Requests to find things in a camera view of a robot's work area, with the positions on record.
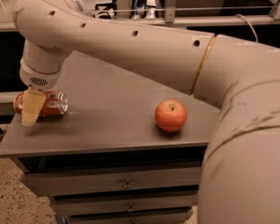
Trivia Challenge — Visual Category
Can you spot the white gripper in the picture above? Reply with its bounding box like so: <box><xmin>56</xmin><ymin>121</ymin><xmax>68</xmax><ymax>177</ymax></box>
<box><xmin>20</xmin><ymin>40</ymin><xmax>72</xmax><ymax>127</ymax></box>

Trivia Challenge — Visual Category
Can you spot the red coke can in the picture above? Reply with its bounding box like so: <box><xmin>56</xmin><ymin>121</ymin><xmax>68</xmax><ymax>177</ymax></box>
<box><xmin>13</xmin><ymin>91</ymin><xmax>68</xmax><ymax>117</ymax></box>

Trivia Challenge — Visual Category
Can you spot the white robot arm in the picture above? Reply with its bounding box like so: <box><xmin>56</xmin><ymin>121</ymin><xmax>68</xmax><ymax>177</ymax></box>
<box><xmin>12</xmin><ymin>0</ymin><xmax>280</xmax><ymax>224</ymax></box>

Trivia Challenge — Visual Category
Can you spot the grey drawer cabinet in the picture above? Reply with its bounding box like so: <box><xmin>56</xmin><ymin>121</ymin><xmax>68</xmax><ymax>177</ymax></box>
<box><xmin>0</xmin><ymin>52</ymin><xmax>219</xmax><ymax>224</ymax></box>

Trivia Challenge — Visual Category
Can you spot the black office chair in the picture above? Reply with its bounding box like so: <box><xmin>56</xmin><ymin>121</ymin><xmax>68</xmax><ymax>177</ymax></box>
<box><xmin>94</xmin><ymin>0</ymin><xmax>117</xmax><ymax>20</ymax></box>

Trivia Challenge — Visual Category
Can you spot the red apple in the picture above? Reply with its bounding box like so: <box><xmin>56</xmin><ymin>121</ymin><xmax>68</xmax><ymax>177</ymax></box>
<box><xmin>155</xmin><ymin>99</ymin><xmax>188</xmax><ymax>133</ymax></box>

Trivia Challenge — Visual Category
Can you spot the white cable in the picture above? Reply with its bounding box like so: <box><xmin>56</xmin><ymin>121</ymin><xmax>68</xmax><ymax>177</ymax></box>
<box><xmin>235</xmin><ymin>14</ymin><xmax>259</xmax><ymax>44</ymax></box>

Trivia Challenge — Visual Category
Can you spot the metal railing frame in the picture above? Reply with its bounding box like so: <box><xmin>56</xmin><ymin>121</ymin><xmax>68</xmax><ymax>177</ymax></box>
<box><xmin>0</xmin><ymin>0</ymin><xmax>280</xmax><ymax>29</ymax></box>

